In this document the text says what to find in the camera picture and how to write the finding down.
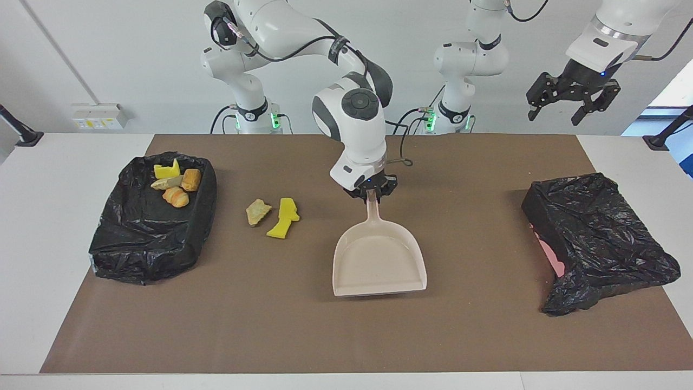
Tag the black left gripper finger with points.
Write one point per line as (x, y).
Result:
(601, 102)
(541, 92)

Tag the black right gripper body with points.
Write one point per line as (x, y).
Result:
(381, 181)

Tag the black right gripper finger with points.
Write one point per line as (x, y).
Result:
(362, 195)
(384, 195)

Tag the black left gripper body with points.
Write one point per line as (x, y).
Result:
(582, 81)

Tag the beige plastic dustpan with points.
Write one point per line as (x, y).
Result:
(379, 260)

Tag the bright yellow sponge piece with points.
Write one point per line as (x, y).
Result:
(282, 218)

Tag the angular beige sponge piece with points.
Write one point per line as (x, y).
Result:
(258, 212)

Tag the golden brown sponge piece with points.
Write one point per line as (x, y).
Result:
(191, 180)

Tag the ridged beige orange sponge piece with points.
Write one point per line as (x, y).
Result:
(176, 197)

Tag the round beige sponge piece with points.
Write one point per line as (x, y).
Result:
(165, 183)

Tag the green yellow sponge piece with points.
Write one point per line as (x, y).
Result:
(162, 171)

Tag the black trash bag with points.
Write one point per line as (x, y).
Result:
(595, 227)

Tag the pink bin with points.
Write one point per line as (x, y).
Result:
(552, 259)

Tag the black bag lined bin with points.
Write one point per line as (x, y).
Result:
(146, 238)

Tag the black stand clamp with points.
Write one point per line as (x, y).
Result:
(27, 138)
(658, 142)

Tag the brown table mat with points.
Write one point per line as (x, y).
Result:
(476, 325)

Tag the white wall socket box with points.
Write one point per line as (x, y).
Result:
(100, 116)

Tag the white wall conduit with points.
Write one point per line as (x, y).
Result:
(59, 51)

